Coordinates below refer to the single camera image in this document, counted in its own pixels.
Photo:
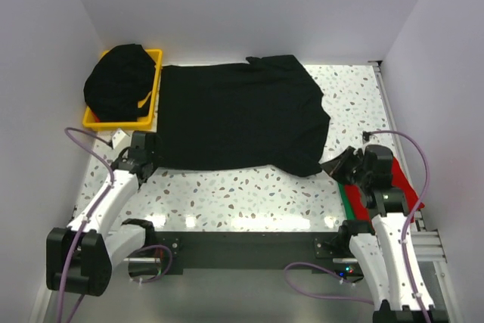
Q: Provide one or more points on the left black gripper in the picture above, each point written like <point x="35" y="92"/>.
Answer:
<point x="147" y="147"/>

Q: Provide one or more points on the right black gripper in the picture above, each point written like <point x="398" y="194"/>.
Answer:
<point x="350" y="166"/>

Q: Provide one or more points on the black t shirt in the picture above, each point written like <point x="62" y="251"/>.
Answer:
<point x="264" y="111"/>

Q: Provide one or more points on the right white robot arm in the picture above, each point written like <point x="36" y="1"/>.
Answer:
<point x="383" y="245"/>

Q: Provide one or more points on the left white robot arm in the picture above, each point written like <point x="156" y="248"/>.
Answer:
<point x="81" y="257"/>

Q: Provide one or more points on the black shirts pile in bin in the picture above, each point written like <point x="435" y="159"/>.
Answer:
<point x="119" y="87"/>

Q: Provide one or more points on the folded green t shirt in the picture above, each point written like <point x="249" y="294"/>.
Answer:
<point x="350" y="200"/>

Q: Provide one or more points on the folded red t shirt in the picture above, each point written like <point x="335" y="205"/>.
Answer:
<point x="399" y="180"/>

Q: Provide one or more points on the yellow plastic bin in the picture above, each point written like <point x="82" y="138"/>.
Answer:
<point x="144" y="123"/>

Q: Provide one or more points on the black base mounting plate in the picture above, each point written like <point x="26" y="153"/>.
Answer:
<point x="178" y="251"/>

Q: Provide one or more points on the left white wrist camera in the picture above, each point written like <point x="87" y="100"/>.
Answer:
<point x="120" y="139"/>

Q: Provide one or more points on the aluminium extrusion rail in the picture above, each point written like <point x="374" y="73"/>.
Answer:
<point x="427" y="244"/>

